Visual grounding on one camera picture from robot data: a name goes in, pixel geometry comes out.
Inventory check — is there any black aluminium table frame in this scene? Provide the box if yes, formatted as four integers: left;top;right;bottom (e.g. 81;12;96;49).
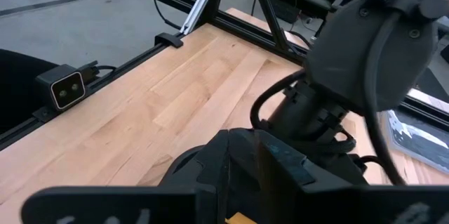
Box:
0;0;449;152

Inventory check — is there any black rail clamp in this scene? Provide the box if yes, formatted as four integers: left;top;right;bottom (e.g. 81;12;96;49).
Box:
154;32;185;49

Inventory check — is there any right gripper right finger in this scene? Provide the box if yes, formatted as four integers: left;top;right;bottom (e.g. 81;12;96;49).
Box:
257;129;449;224

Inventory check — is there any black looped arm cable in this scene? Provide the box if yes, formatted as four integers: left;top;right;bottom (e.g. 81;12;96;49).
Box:
250;69;307;131

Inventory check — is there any black table level camera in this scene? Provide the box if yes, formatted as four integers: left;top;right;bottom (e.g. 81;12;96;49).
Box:
34;63;88;112

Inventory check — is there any silver corner bracket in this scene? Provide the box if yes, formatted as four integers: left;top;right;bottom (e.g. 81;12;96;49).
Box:
179;0;215;36

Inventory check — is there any dark cover book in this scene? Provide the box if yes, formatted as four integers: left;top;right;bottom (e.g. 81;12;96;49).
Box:
385;110;449;176

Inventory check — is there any black frame cable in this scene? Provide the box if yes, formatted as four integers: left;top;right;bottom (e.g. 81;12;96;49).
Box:
153;0;182;31

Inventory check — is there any black camera cable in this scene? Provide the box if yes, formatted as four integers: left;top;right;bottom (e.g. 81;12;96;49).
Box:
93;63;117;77

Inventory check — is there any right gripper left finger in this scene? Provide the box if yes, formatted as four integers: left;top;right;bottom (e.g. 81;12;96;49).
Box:
20;129;232;224

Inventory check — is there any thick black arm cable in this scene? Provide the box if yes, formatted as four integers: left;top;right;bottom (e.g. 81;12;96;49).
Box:
363;9;408;186

